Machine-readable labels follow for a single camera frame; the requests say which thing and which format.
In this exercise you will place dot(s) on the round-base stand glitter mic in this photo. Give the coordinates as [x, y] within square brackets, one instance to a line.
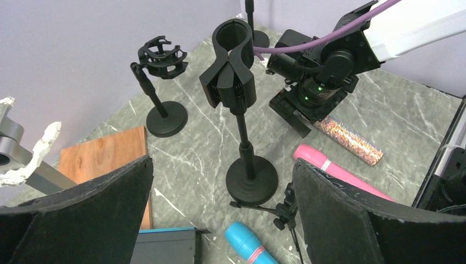
[251, 180]

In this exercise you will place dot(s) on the pink microphone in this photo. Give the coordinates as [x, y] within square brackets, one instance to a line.
[318, 159]

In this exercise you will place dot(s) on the blue microphone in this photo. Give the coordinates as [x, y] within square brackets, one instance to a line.
[247, 245]

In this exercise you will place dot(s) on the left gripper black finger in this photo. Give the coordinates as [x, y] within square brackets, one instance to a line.
[94, 222]

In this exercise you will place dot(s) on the silver white bracket stand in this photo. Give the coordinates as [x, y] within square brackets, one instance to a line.
[20, 166]

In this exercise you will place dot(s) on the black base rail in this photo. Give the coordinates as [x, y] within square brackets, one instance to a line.
[443, 188]

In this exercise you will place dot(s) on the glitter microphone silver grille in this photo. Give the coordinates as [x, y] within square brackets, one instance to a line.
[350, 140]

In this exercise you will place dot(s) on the wooden board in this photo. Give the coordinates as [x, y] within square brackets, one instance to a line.
[94, 158]

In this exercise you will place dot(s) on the dark grey rack unit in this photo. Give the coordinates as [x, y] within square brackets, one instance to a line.
[169, 245]

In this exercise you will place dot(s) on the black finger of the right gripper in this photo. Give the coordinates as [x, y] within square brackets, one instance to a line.
[345, 224]

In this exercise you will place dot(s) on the black tripod shock-mount stand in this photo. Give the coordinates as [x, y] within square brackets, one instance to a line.
[285, 214]

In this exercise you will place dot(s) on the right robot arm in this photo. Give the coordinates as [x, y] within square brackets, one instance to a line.
[362, 40]

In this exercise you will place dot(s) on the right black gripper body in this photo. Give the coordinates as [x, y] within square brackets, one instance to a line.
[291, 102]

